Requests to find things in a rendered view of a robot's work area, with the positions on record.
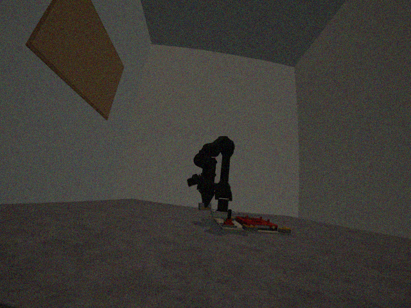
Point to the red toy car body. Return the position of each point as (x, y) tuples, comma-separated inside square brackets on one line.
[(257, 222)]

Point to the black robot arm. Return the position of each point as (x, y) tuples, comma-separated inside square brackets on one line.
[(203, 159)]

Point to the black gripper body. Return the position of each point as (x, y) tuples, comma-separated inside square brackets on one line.
[(208, 184)]

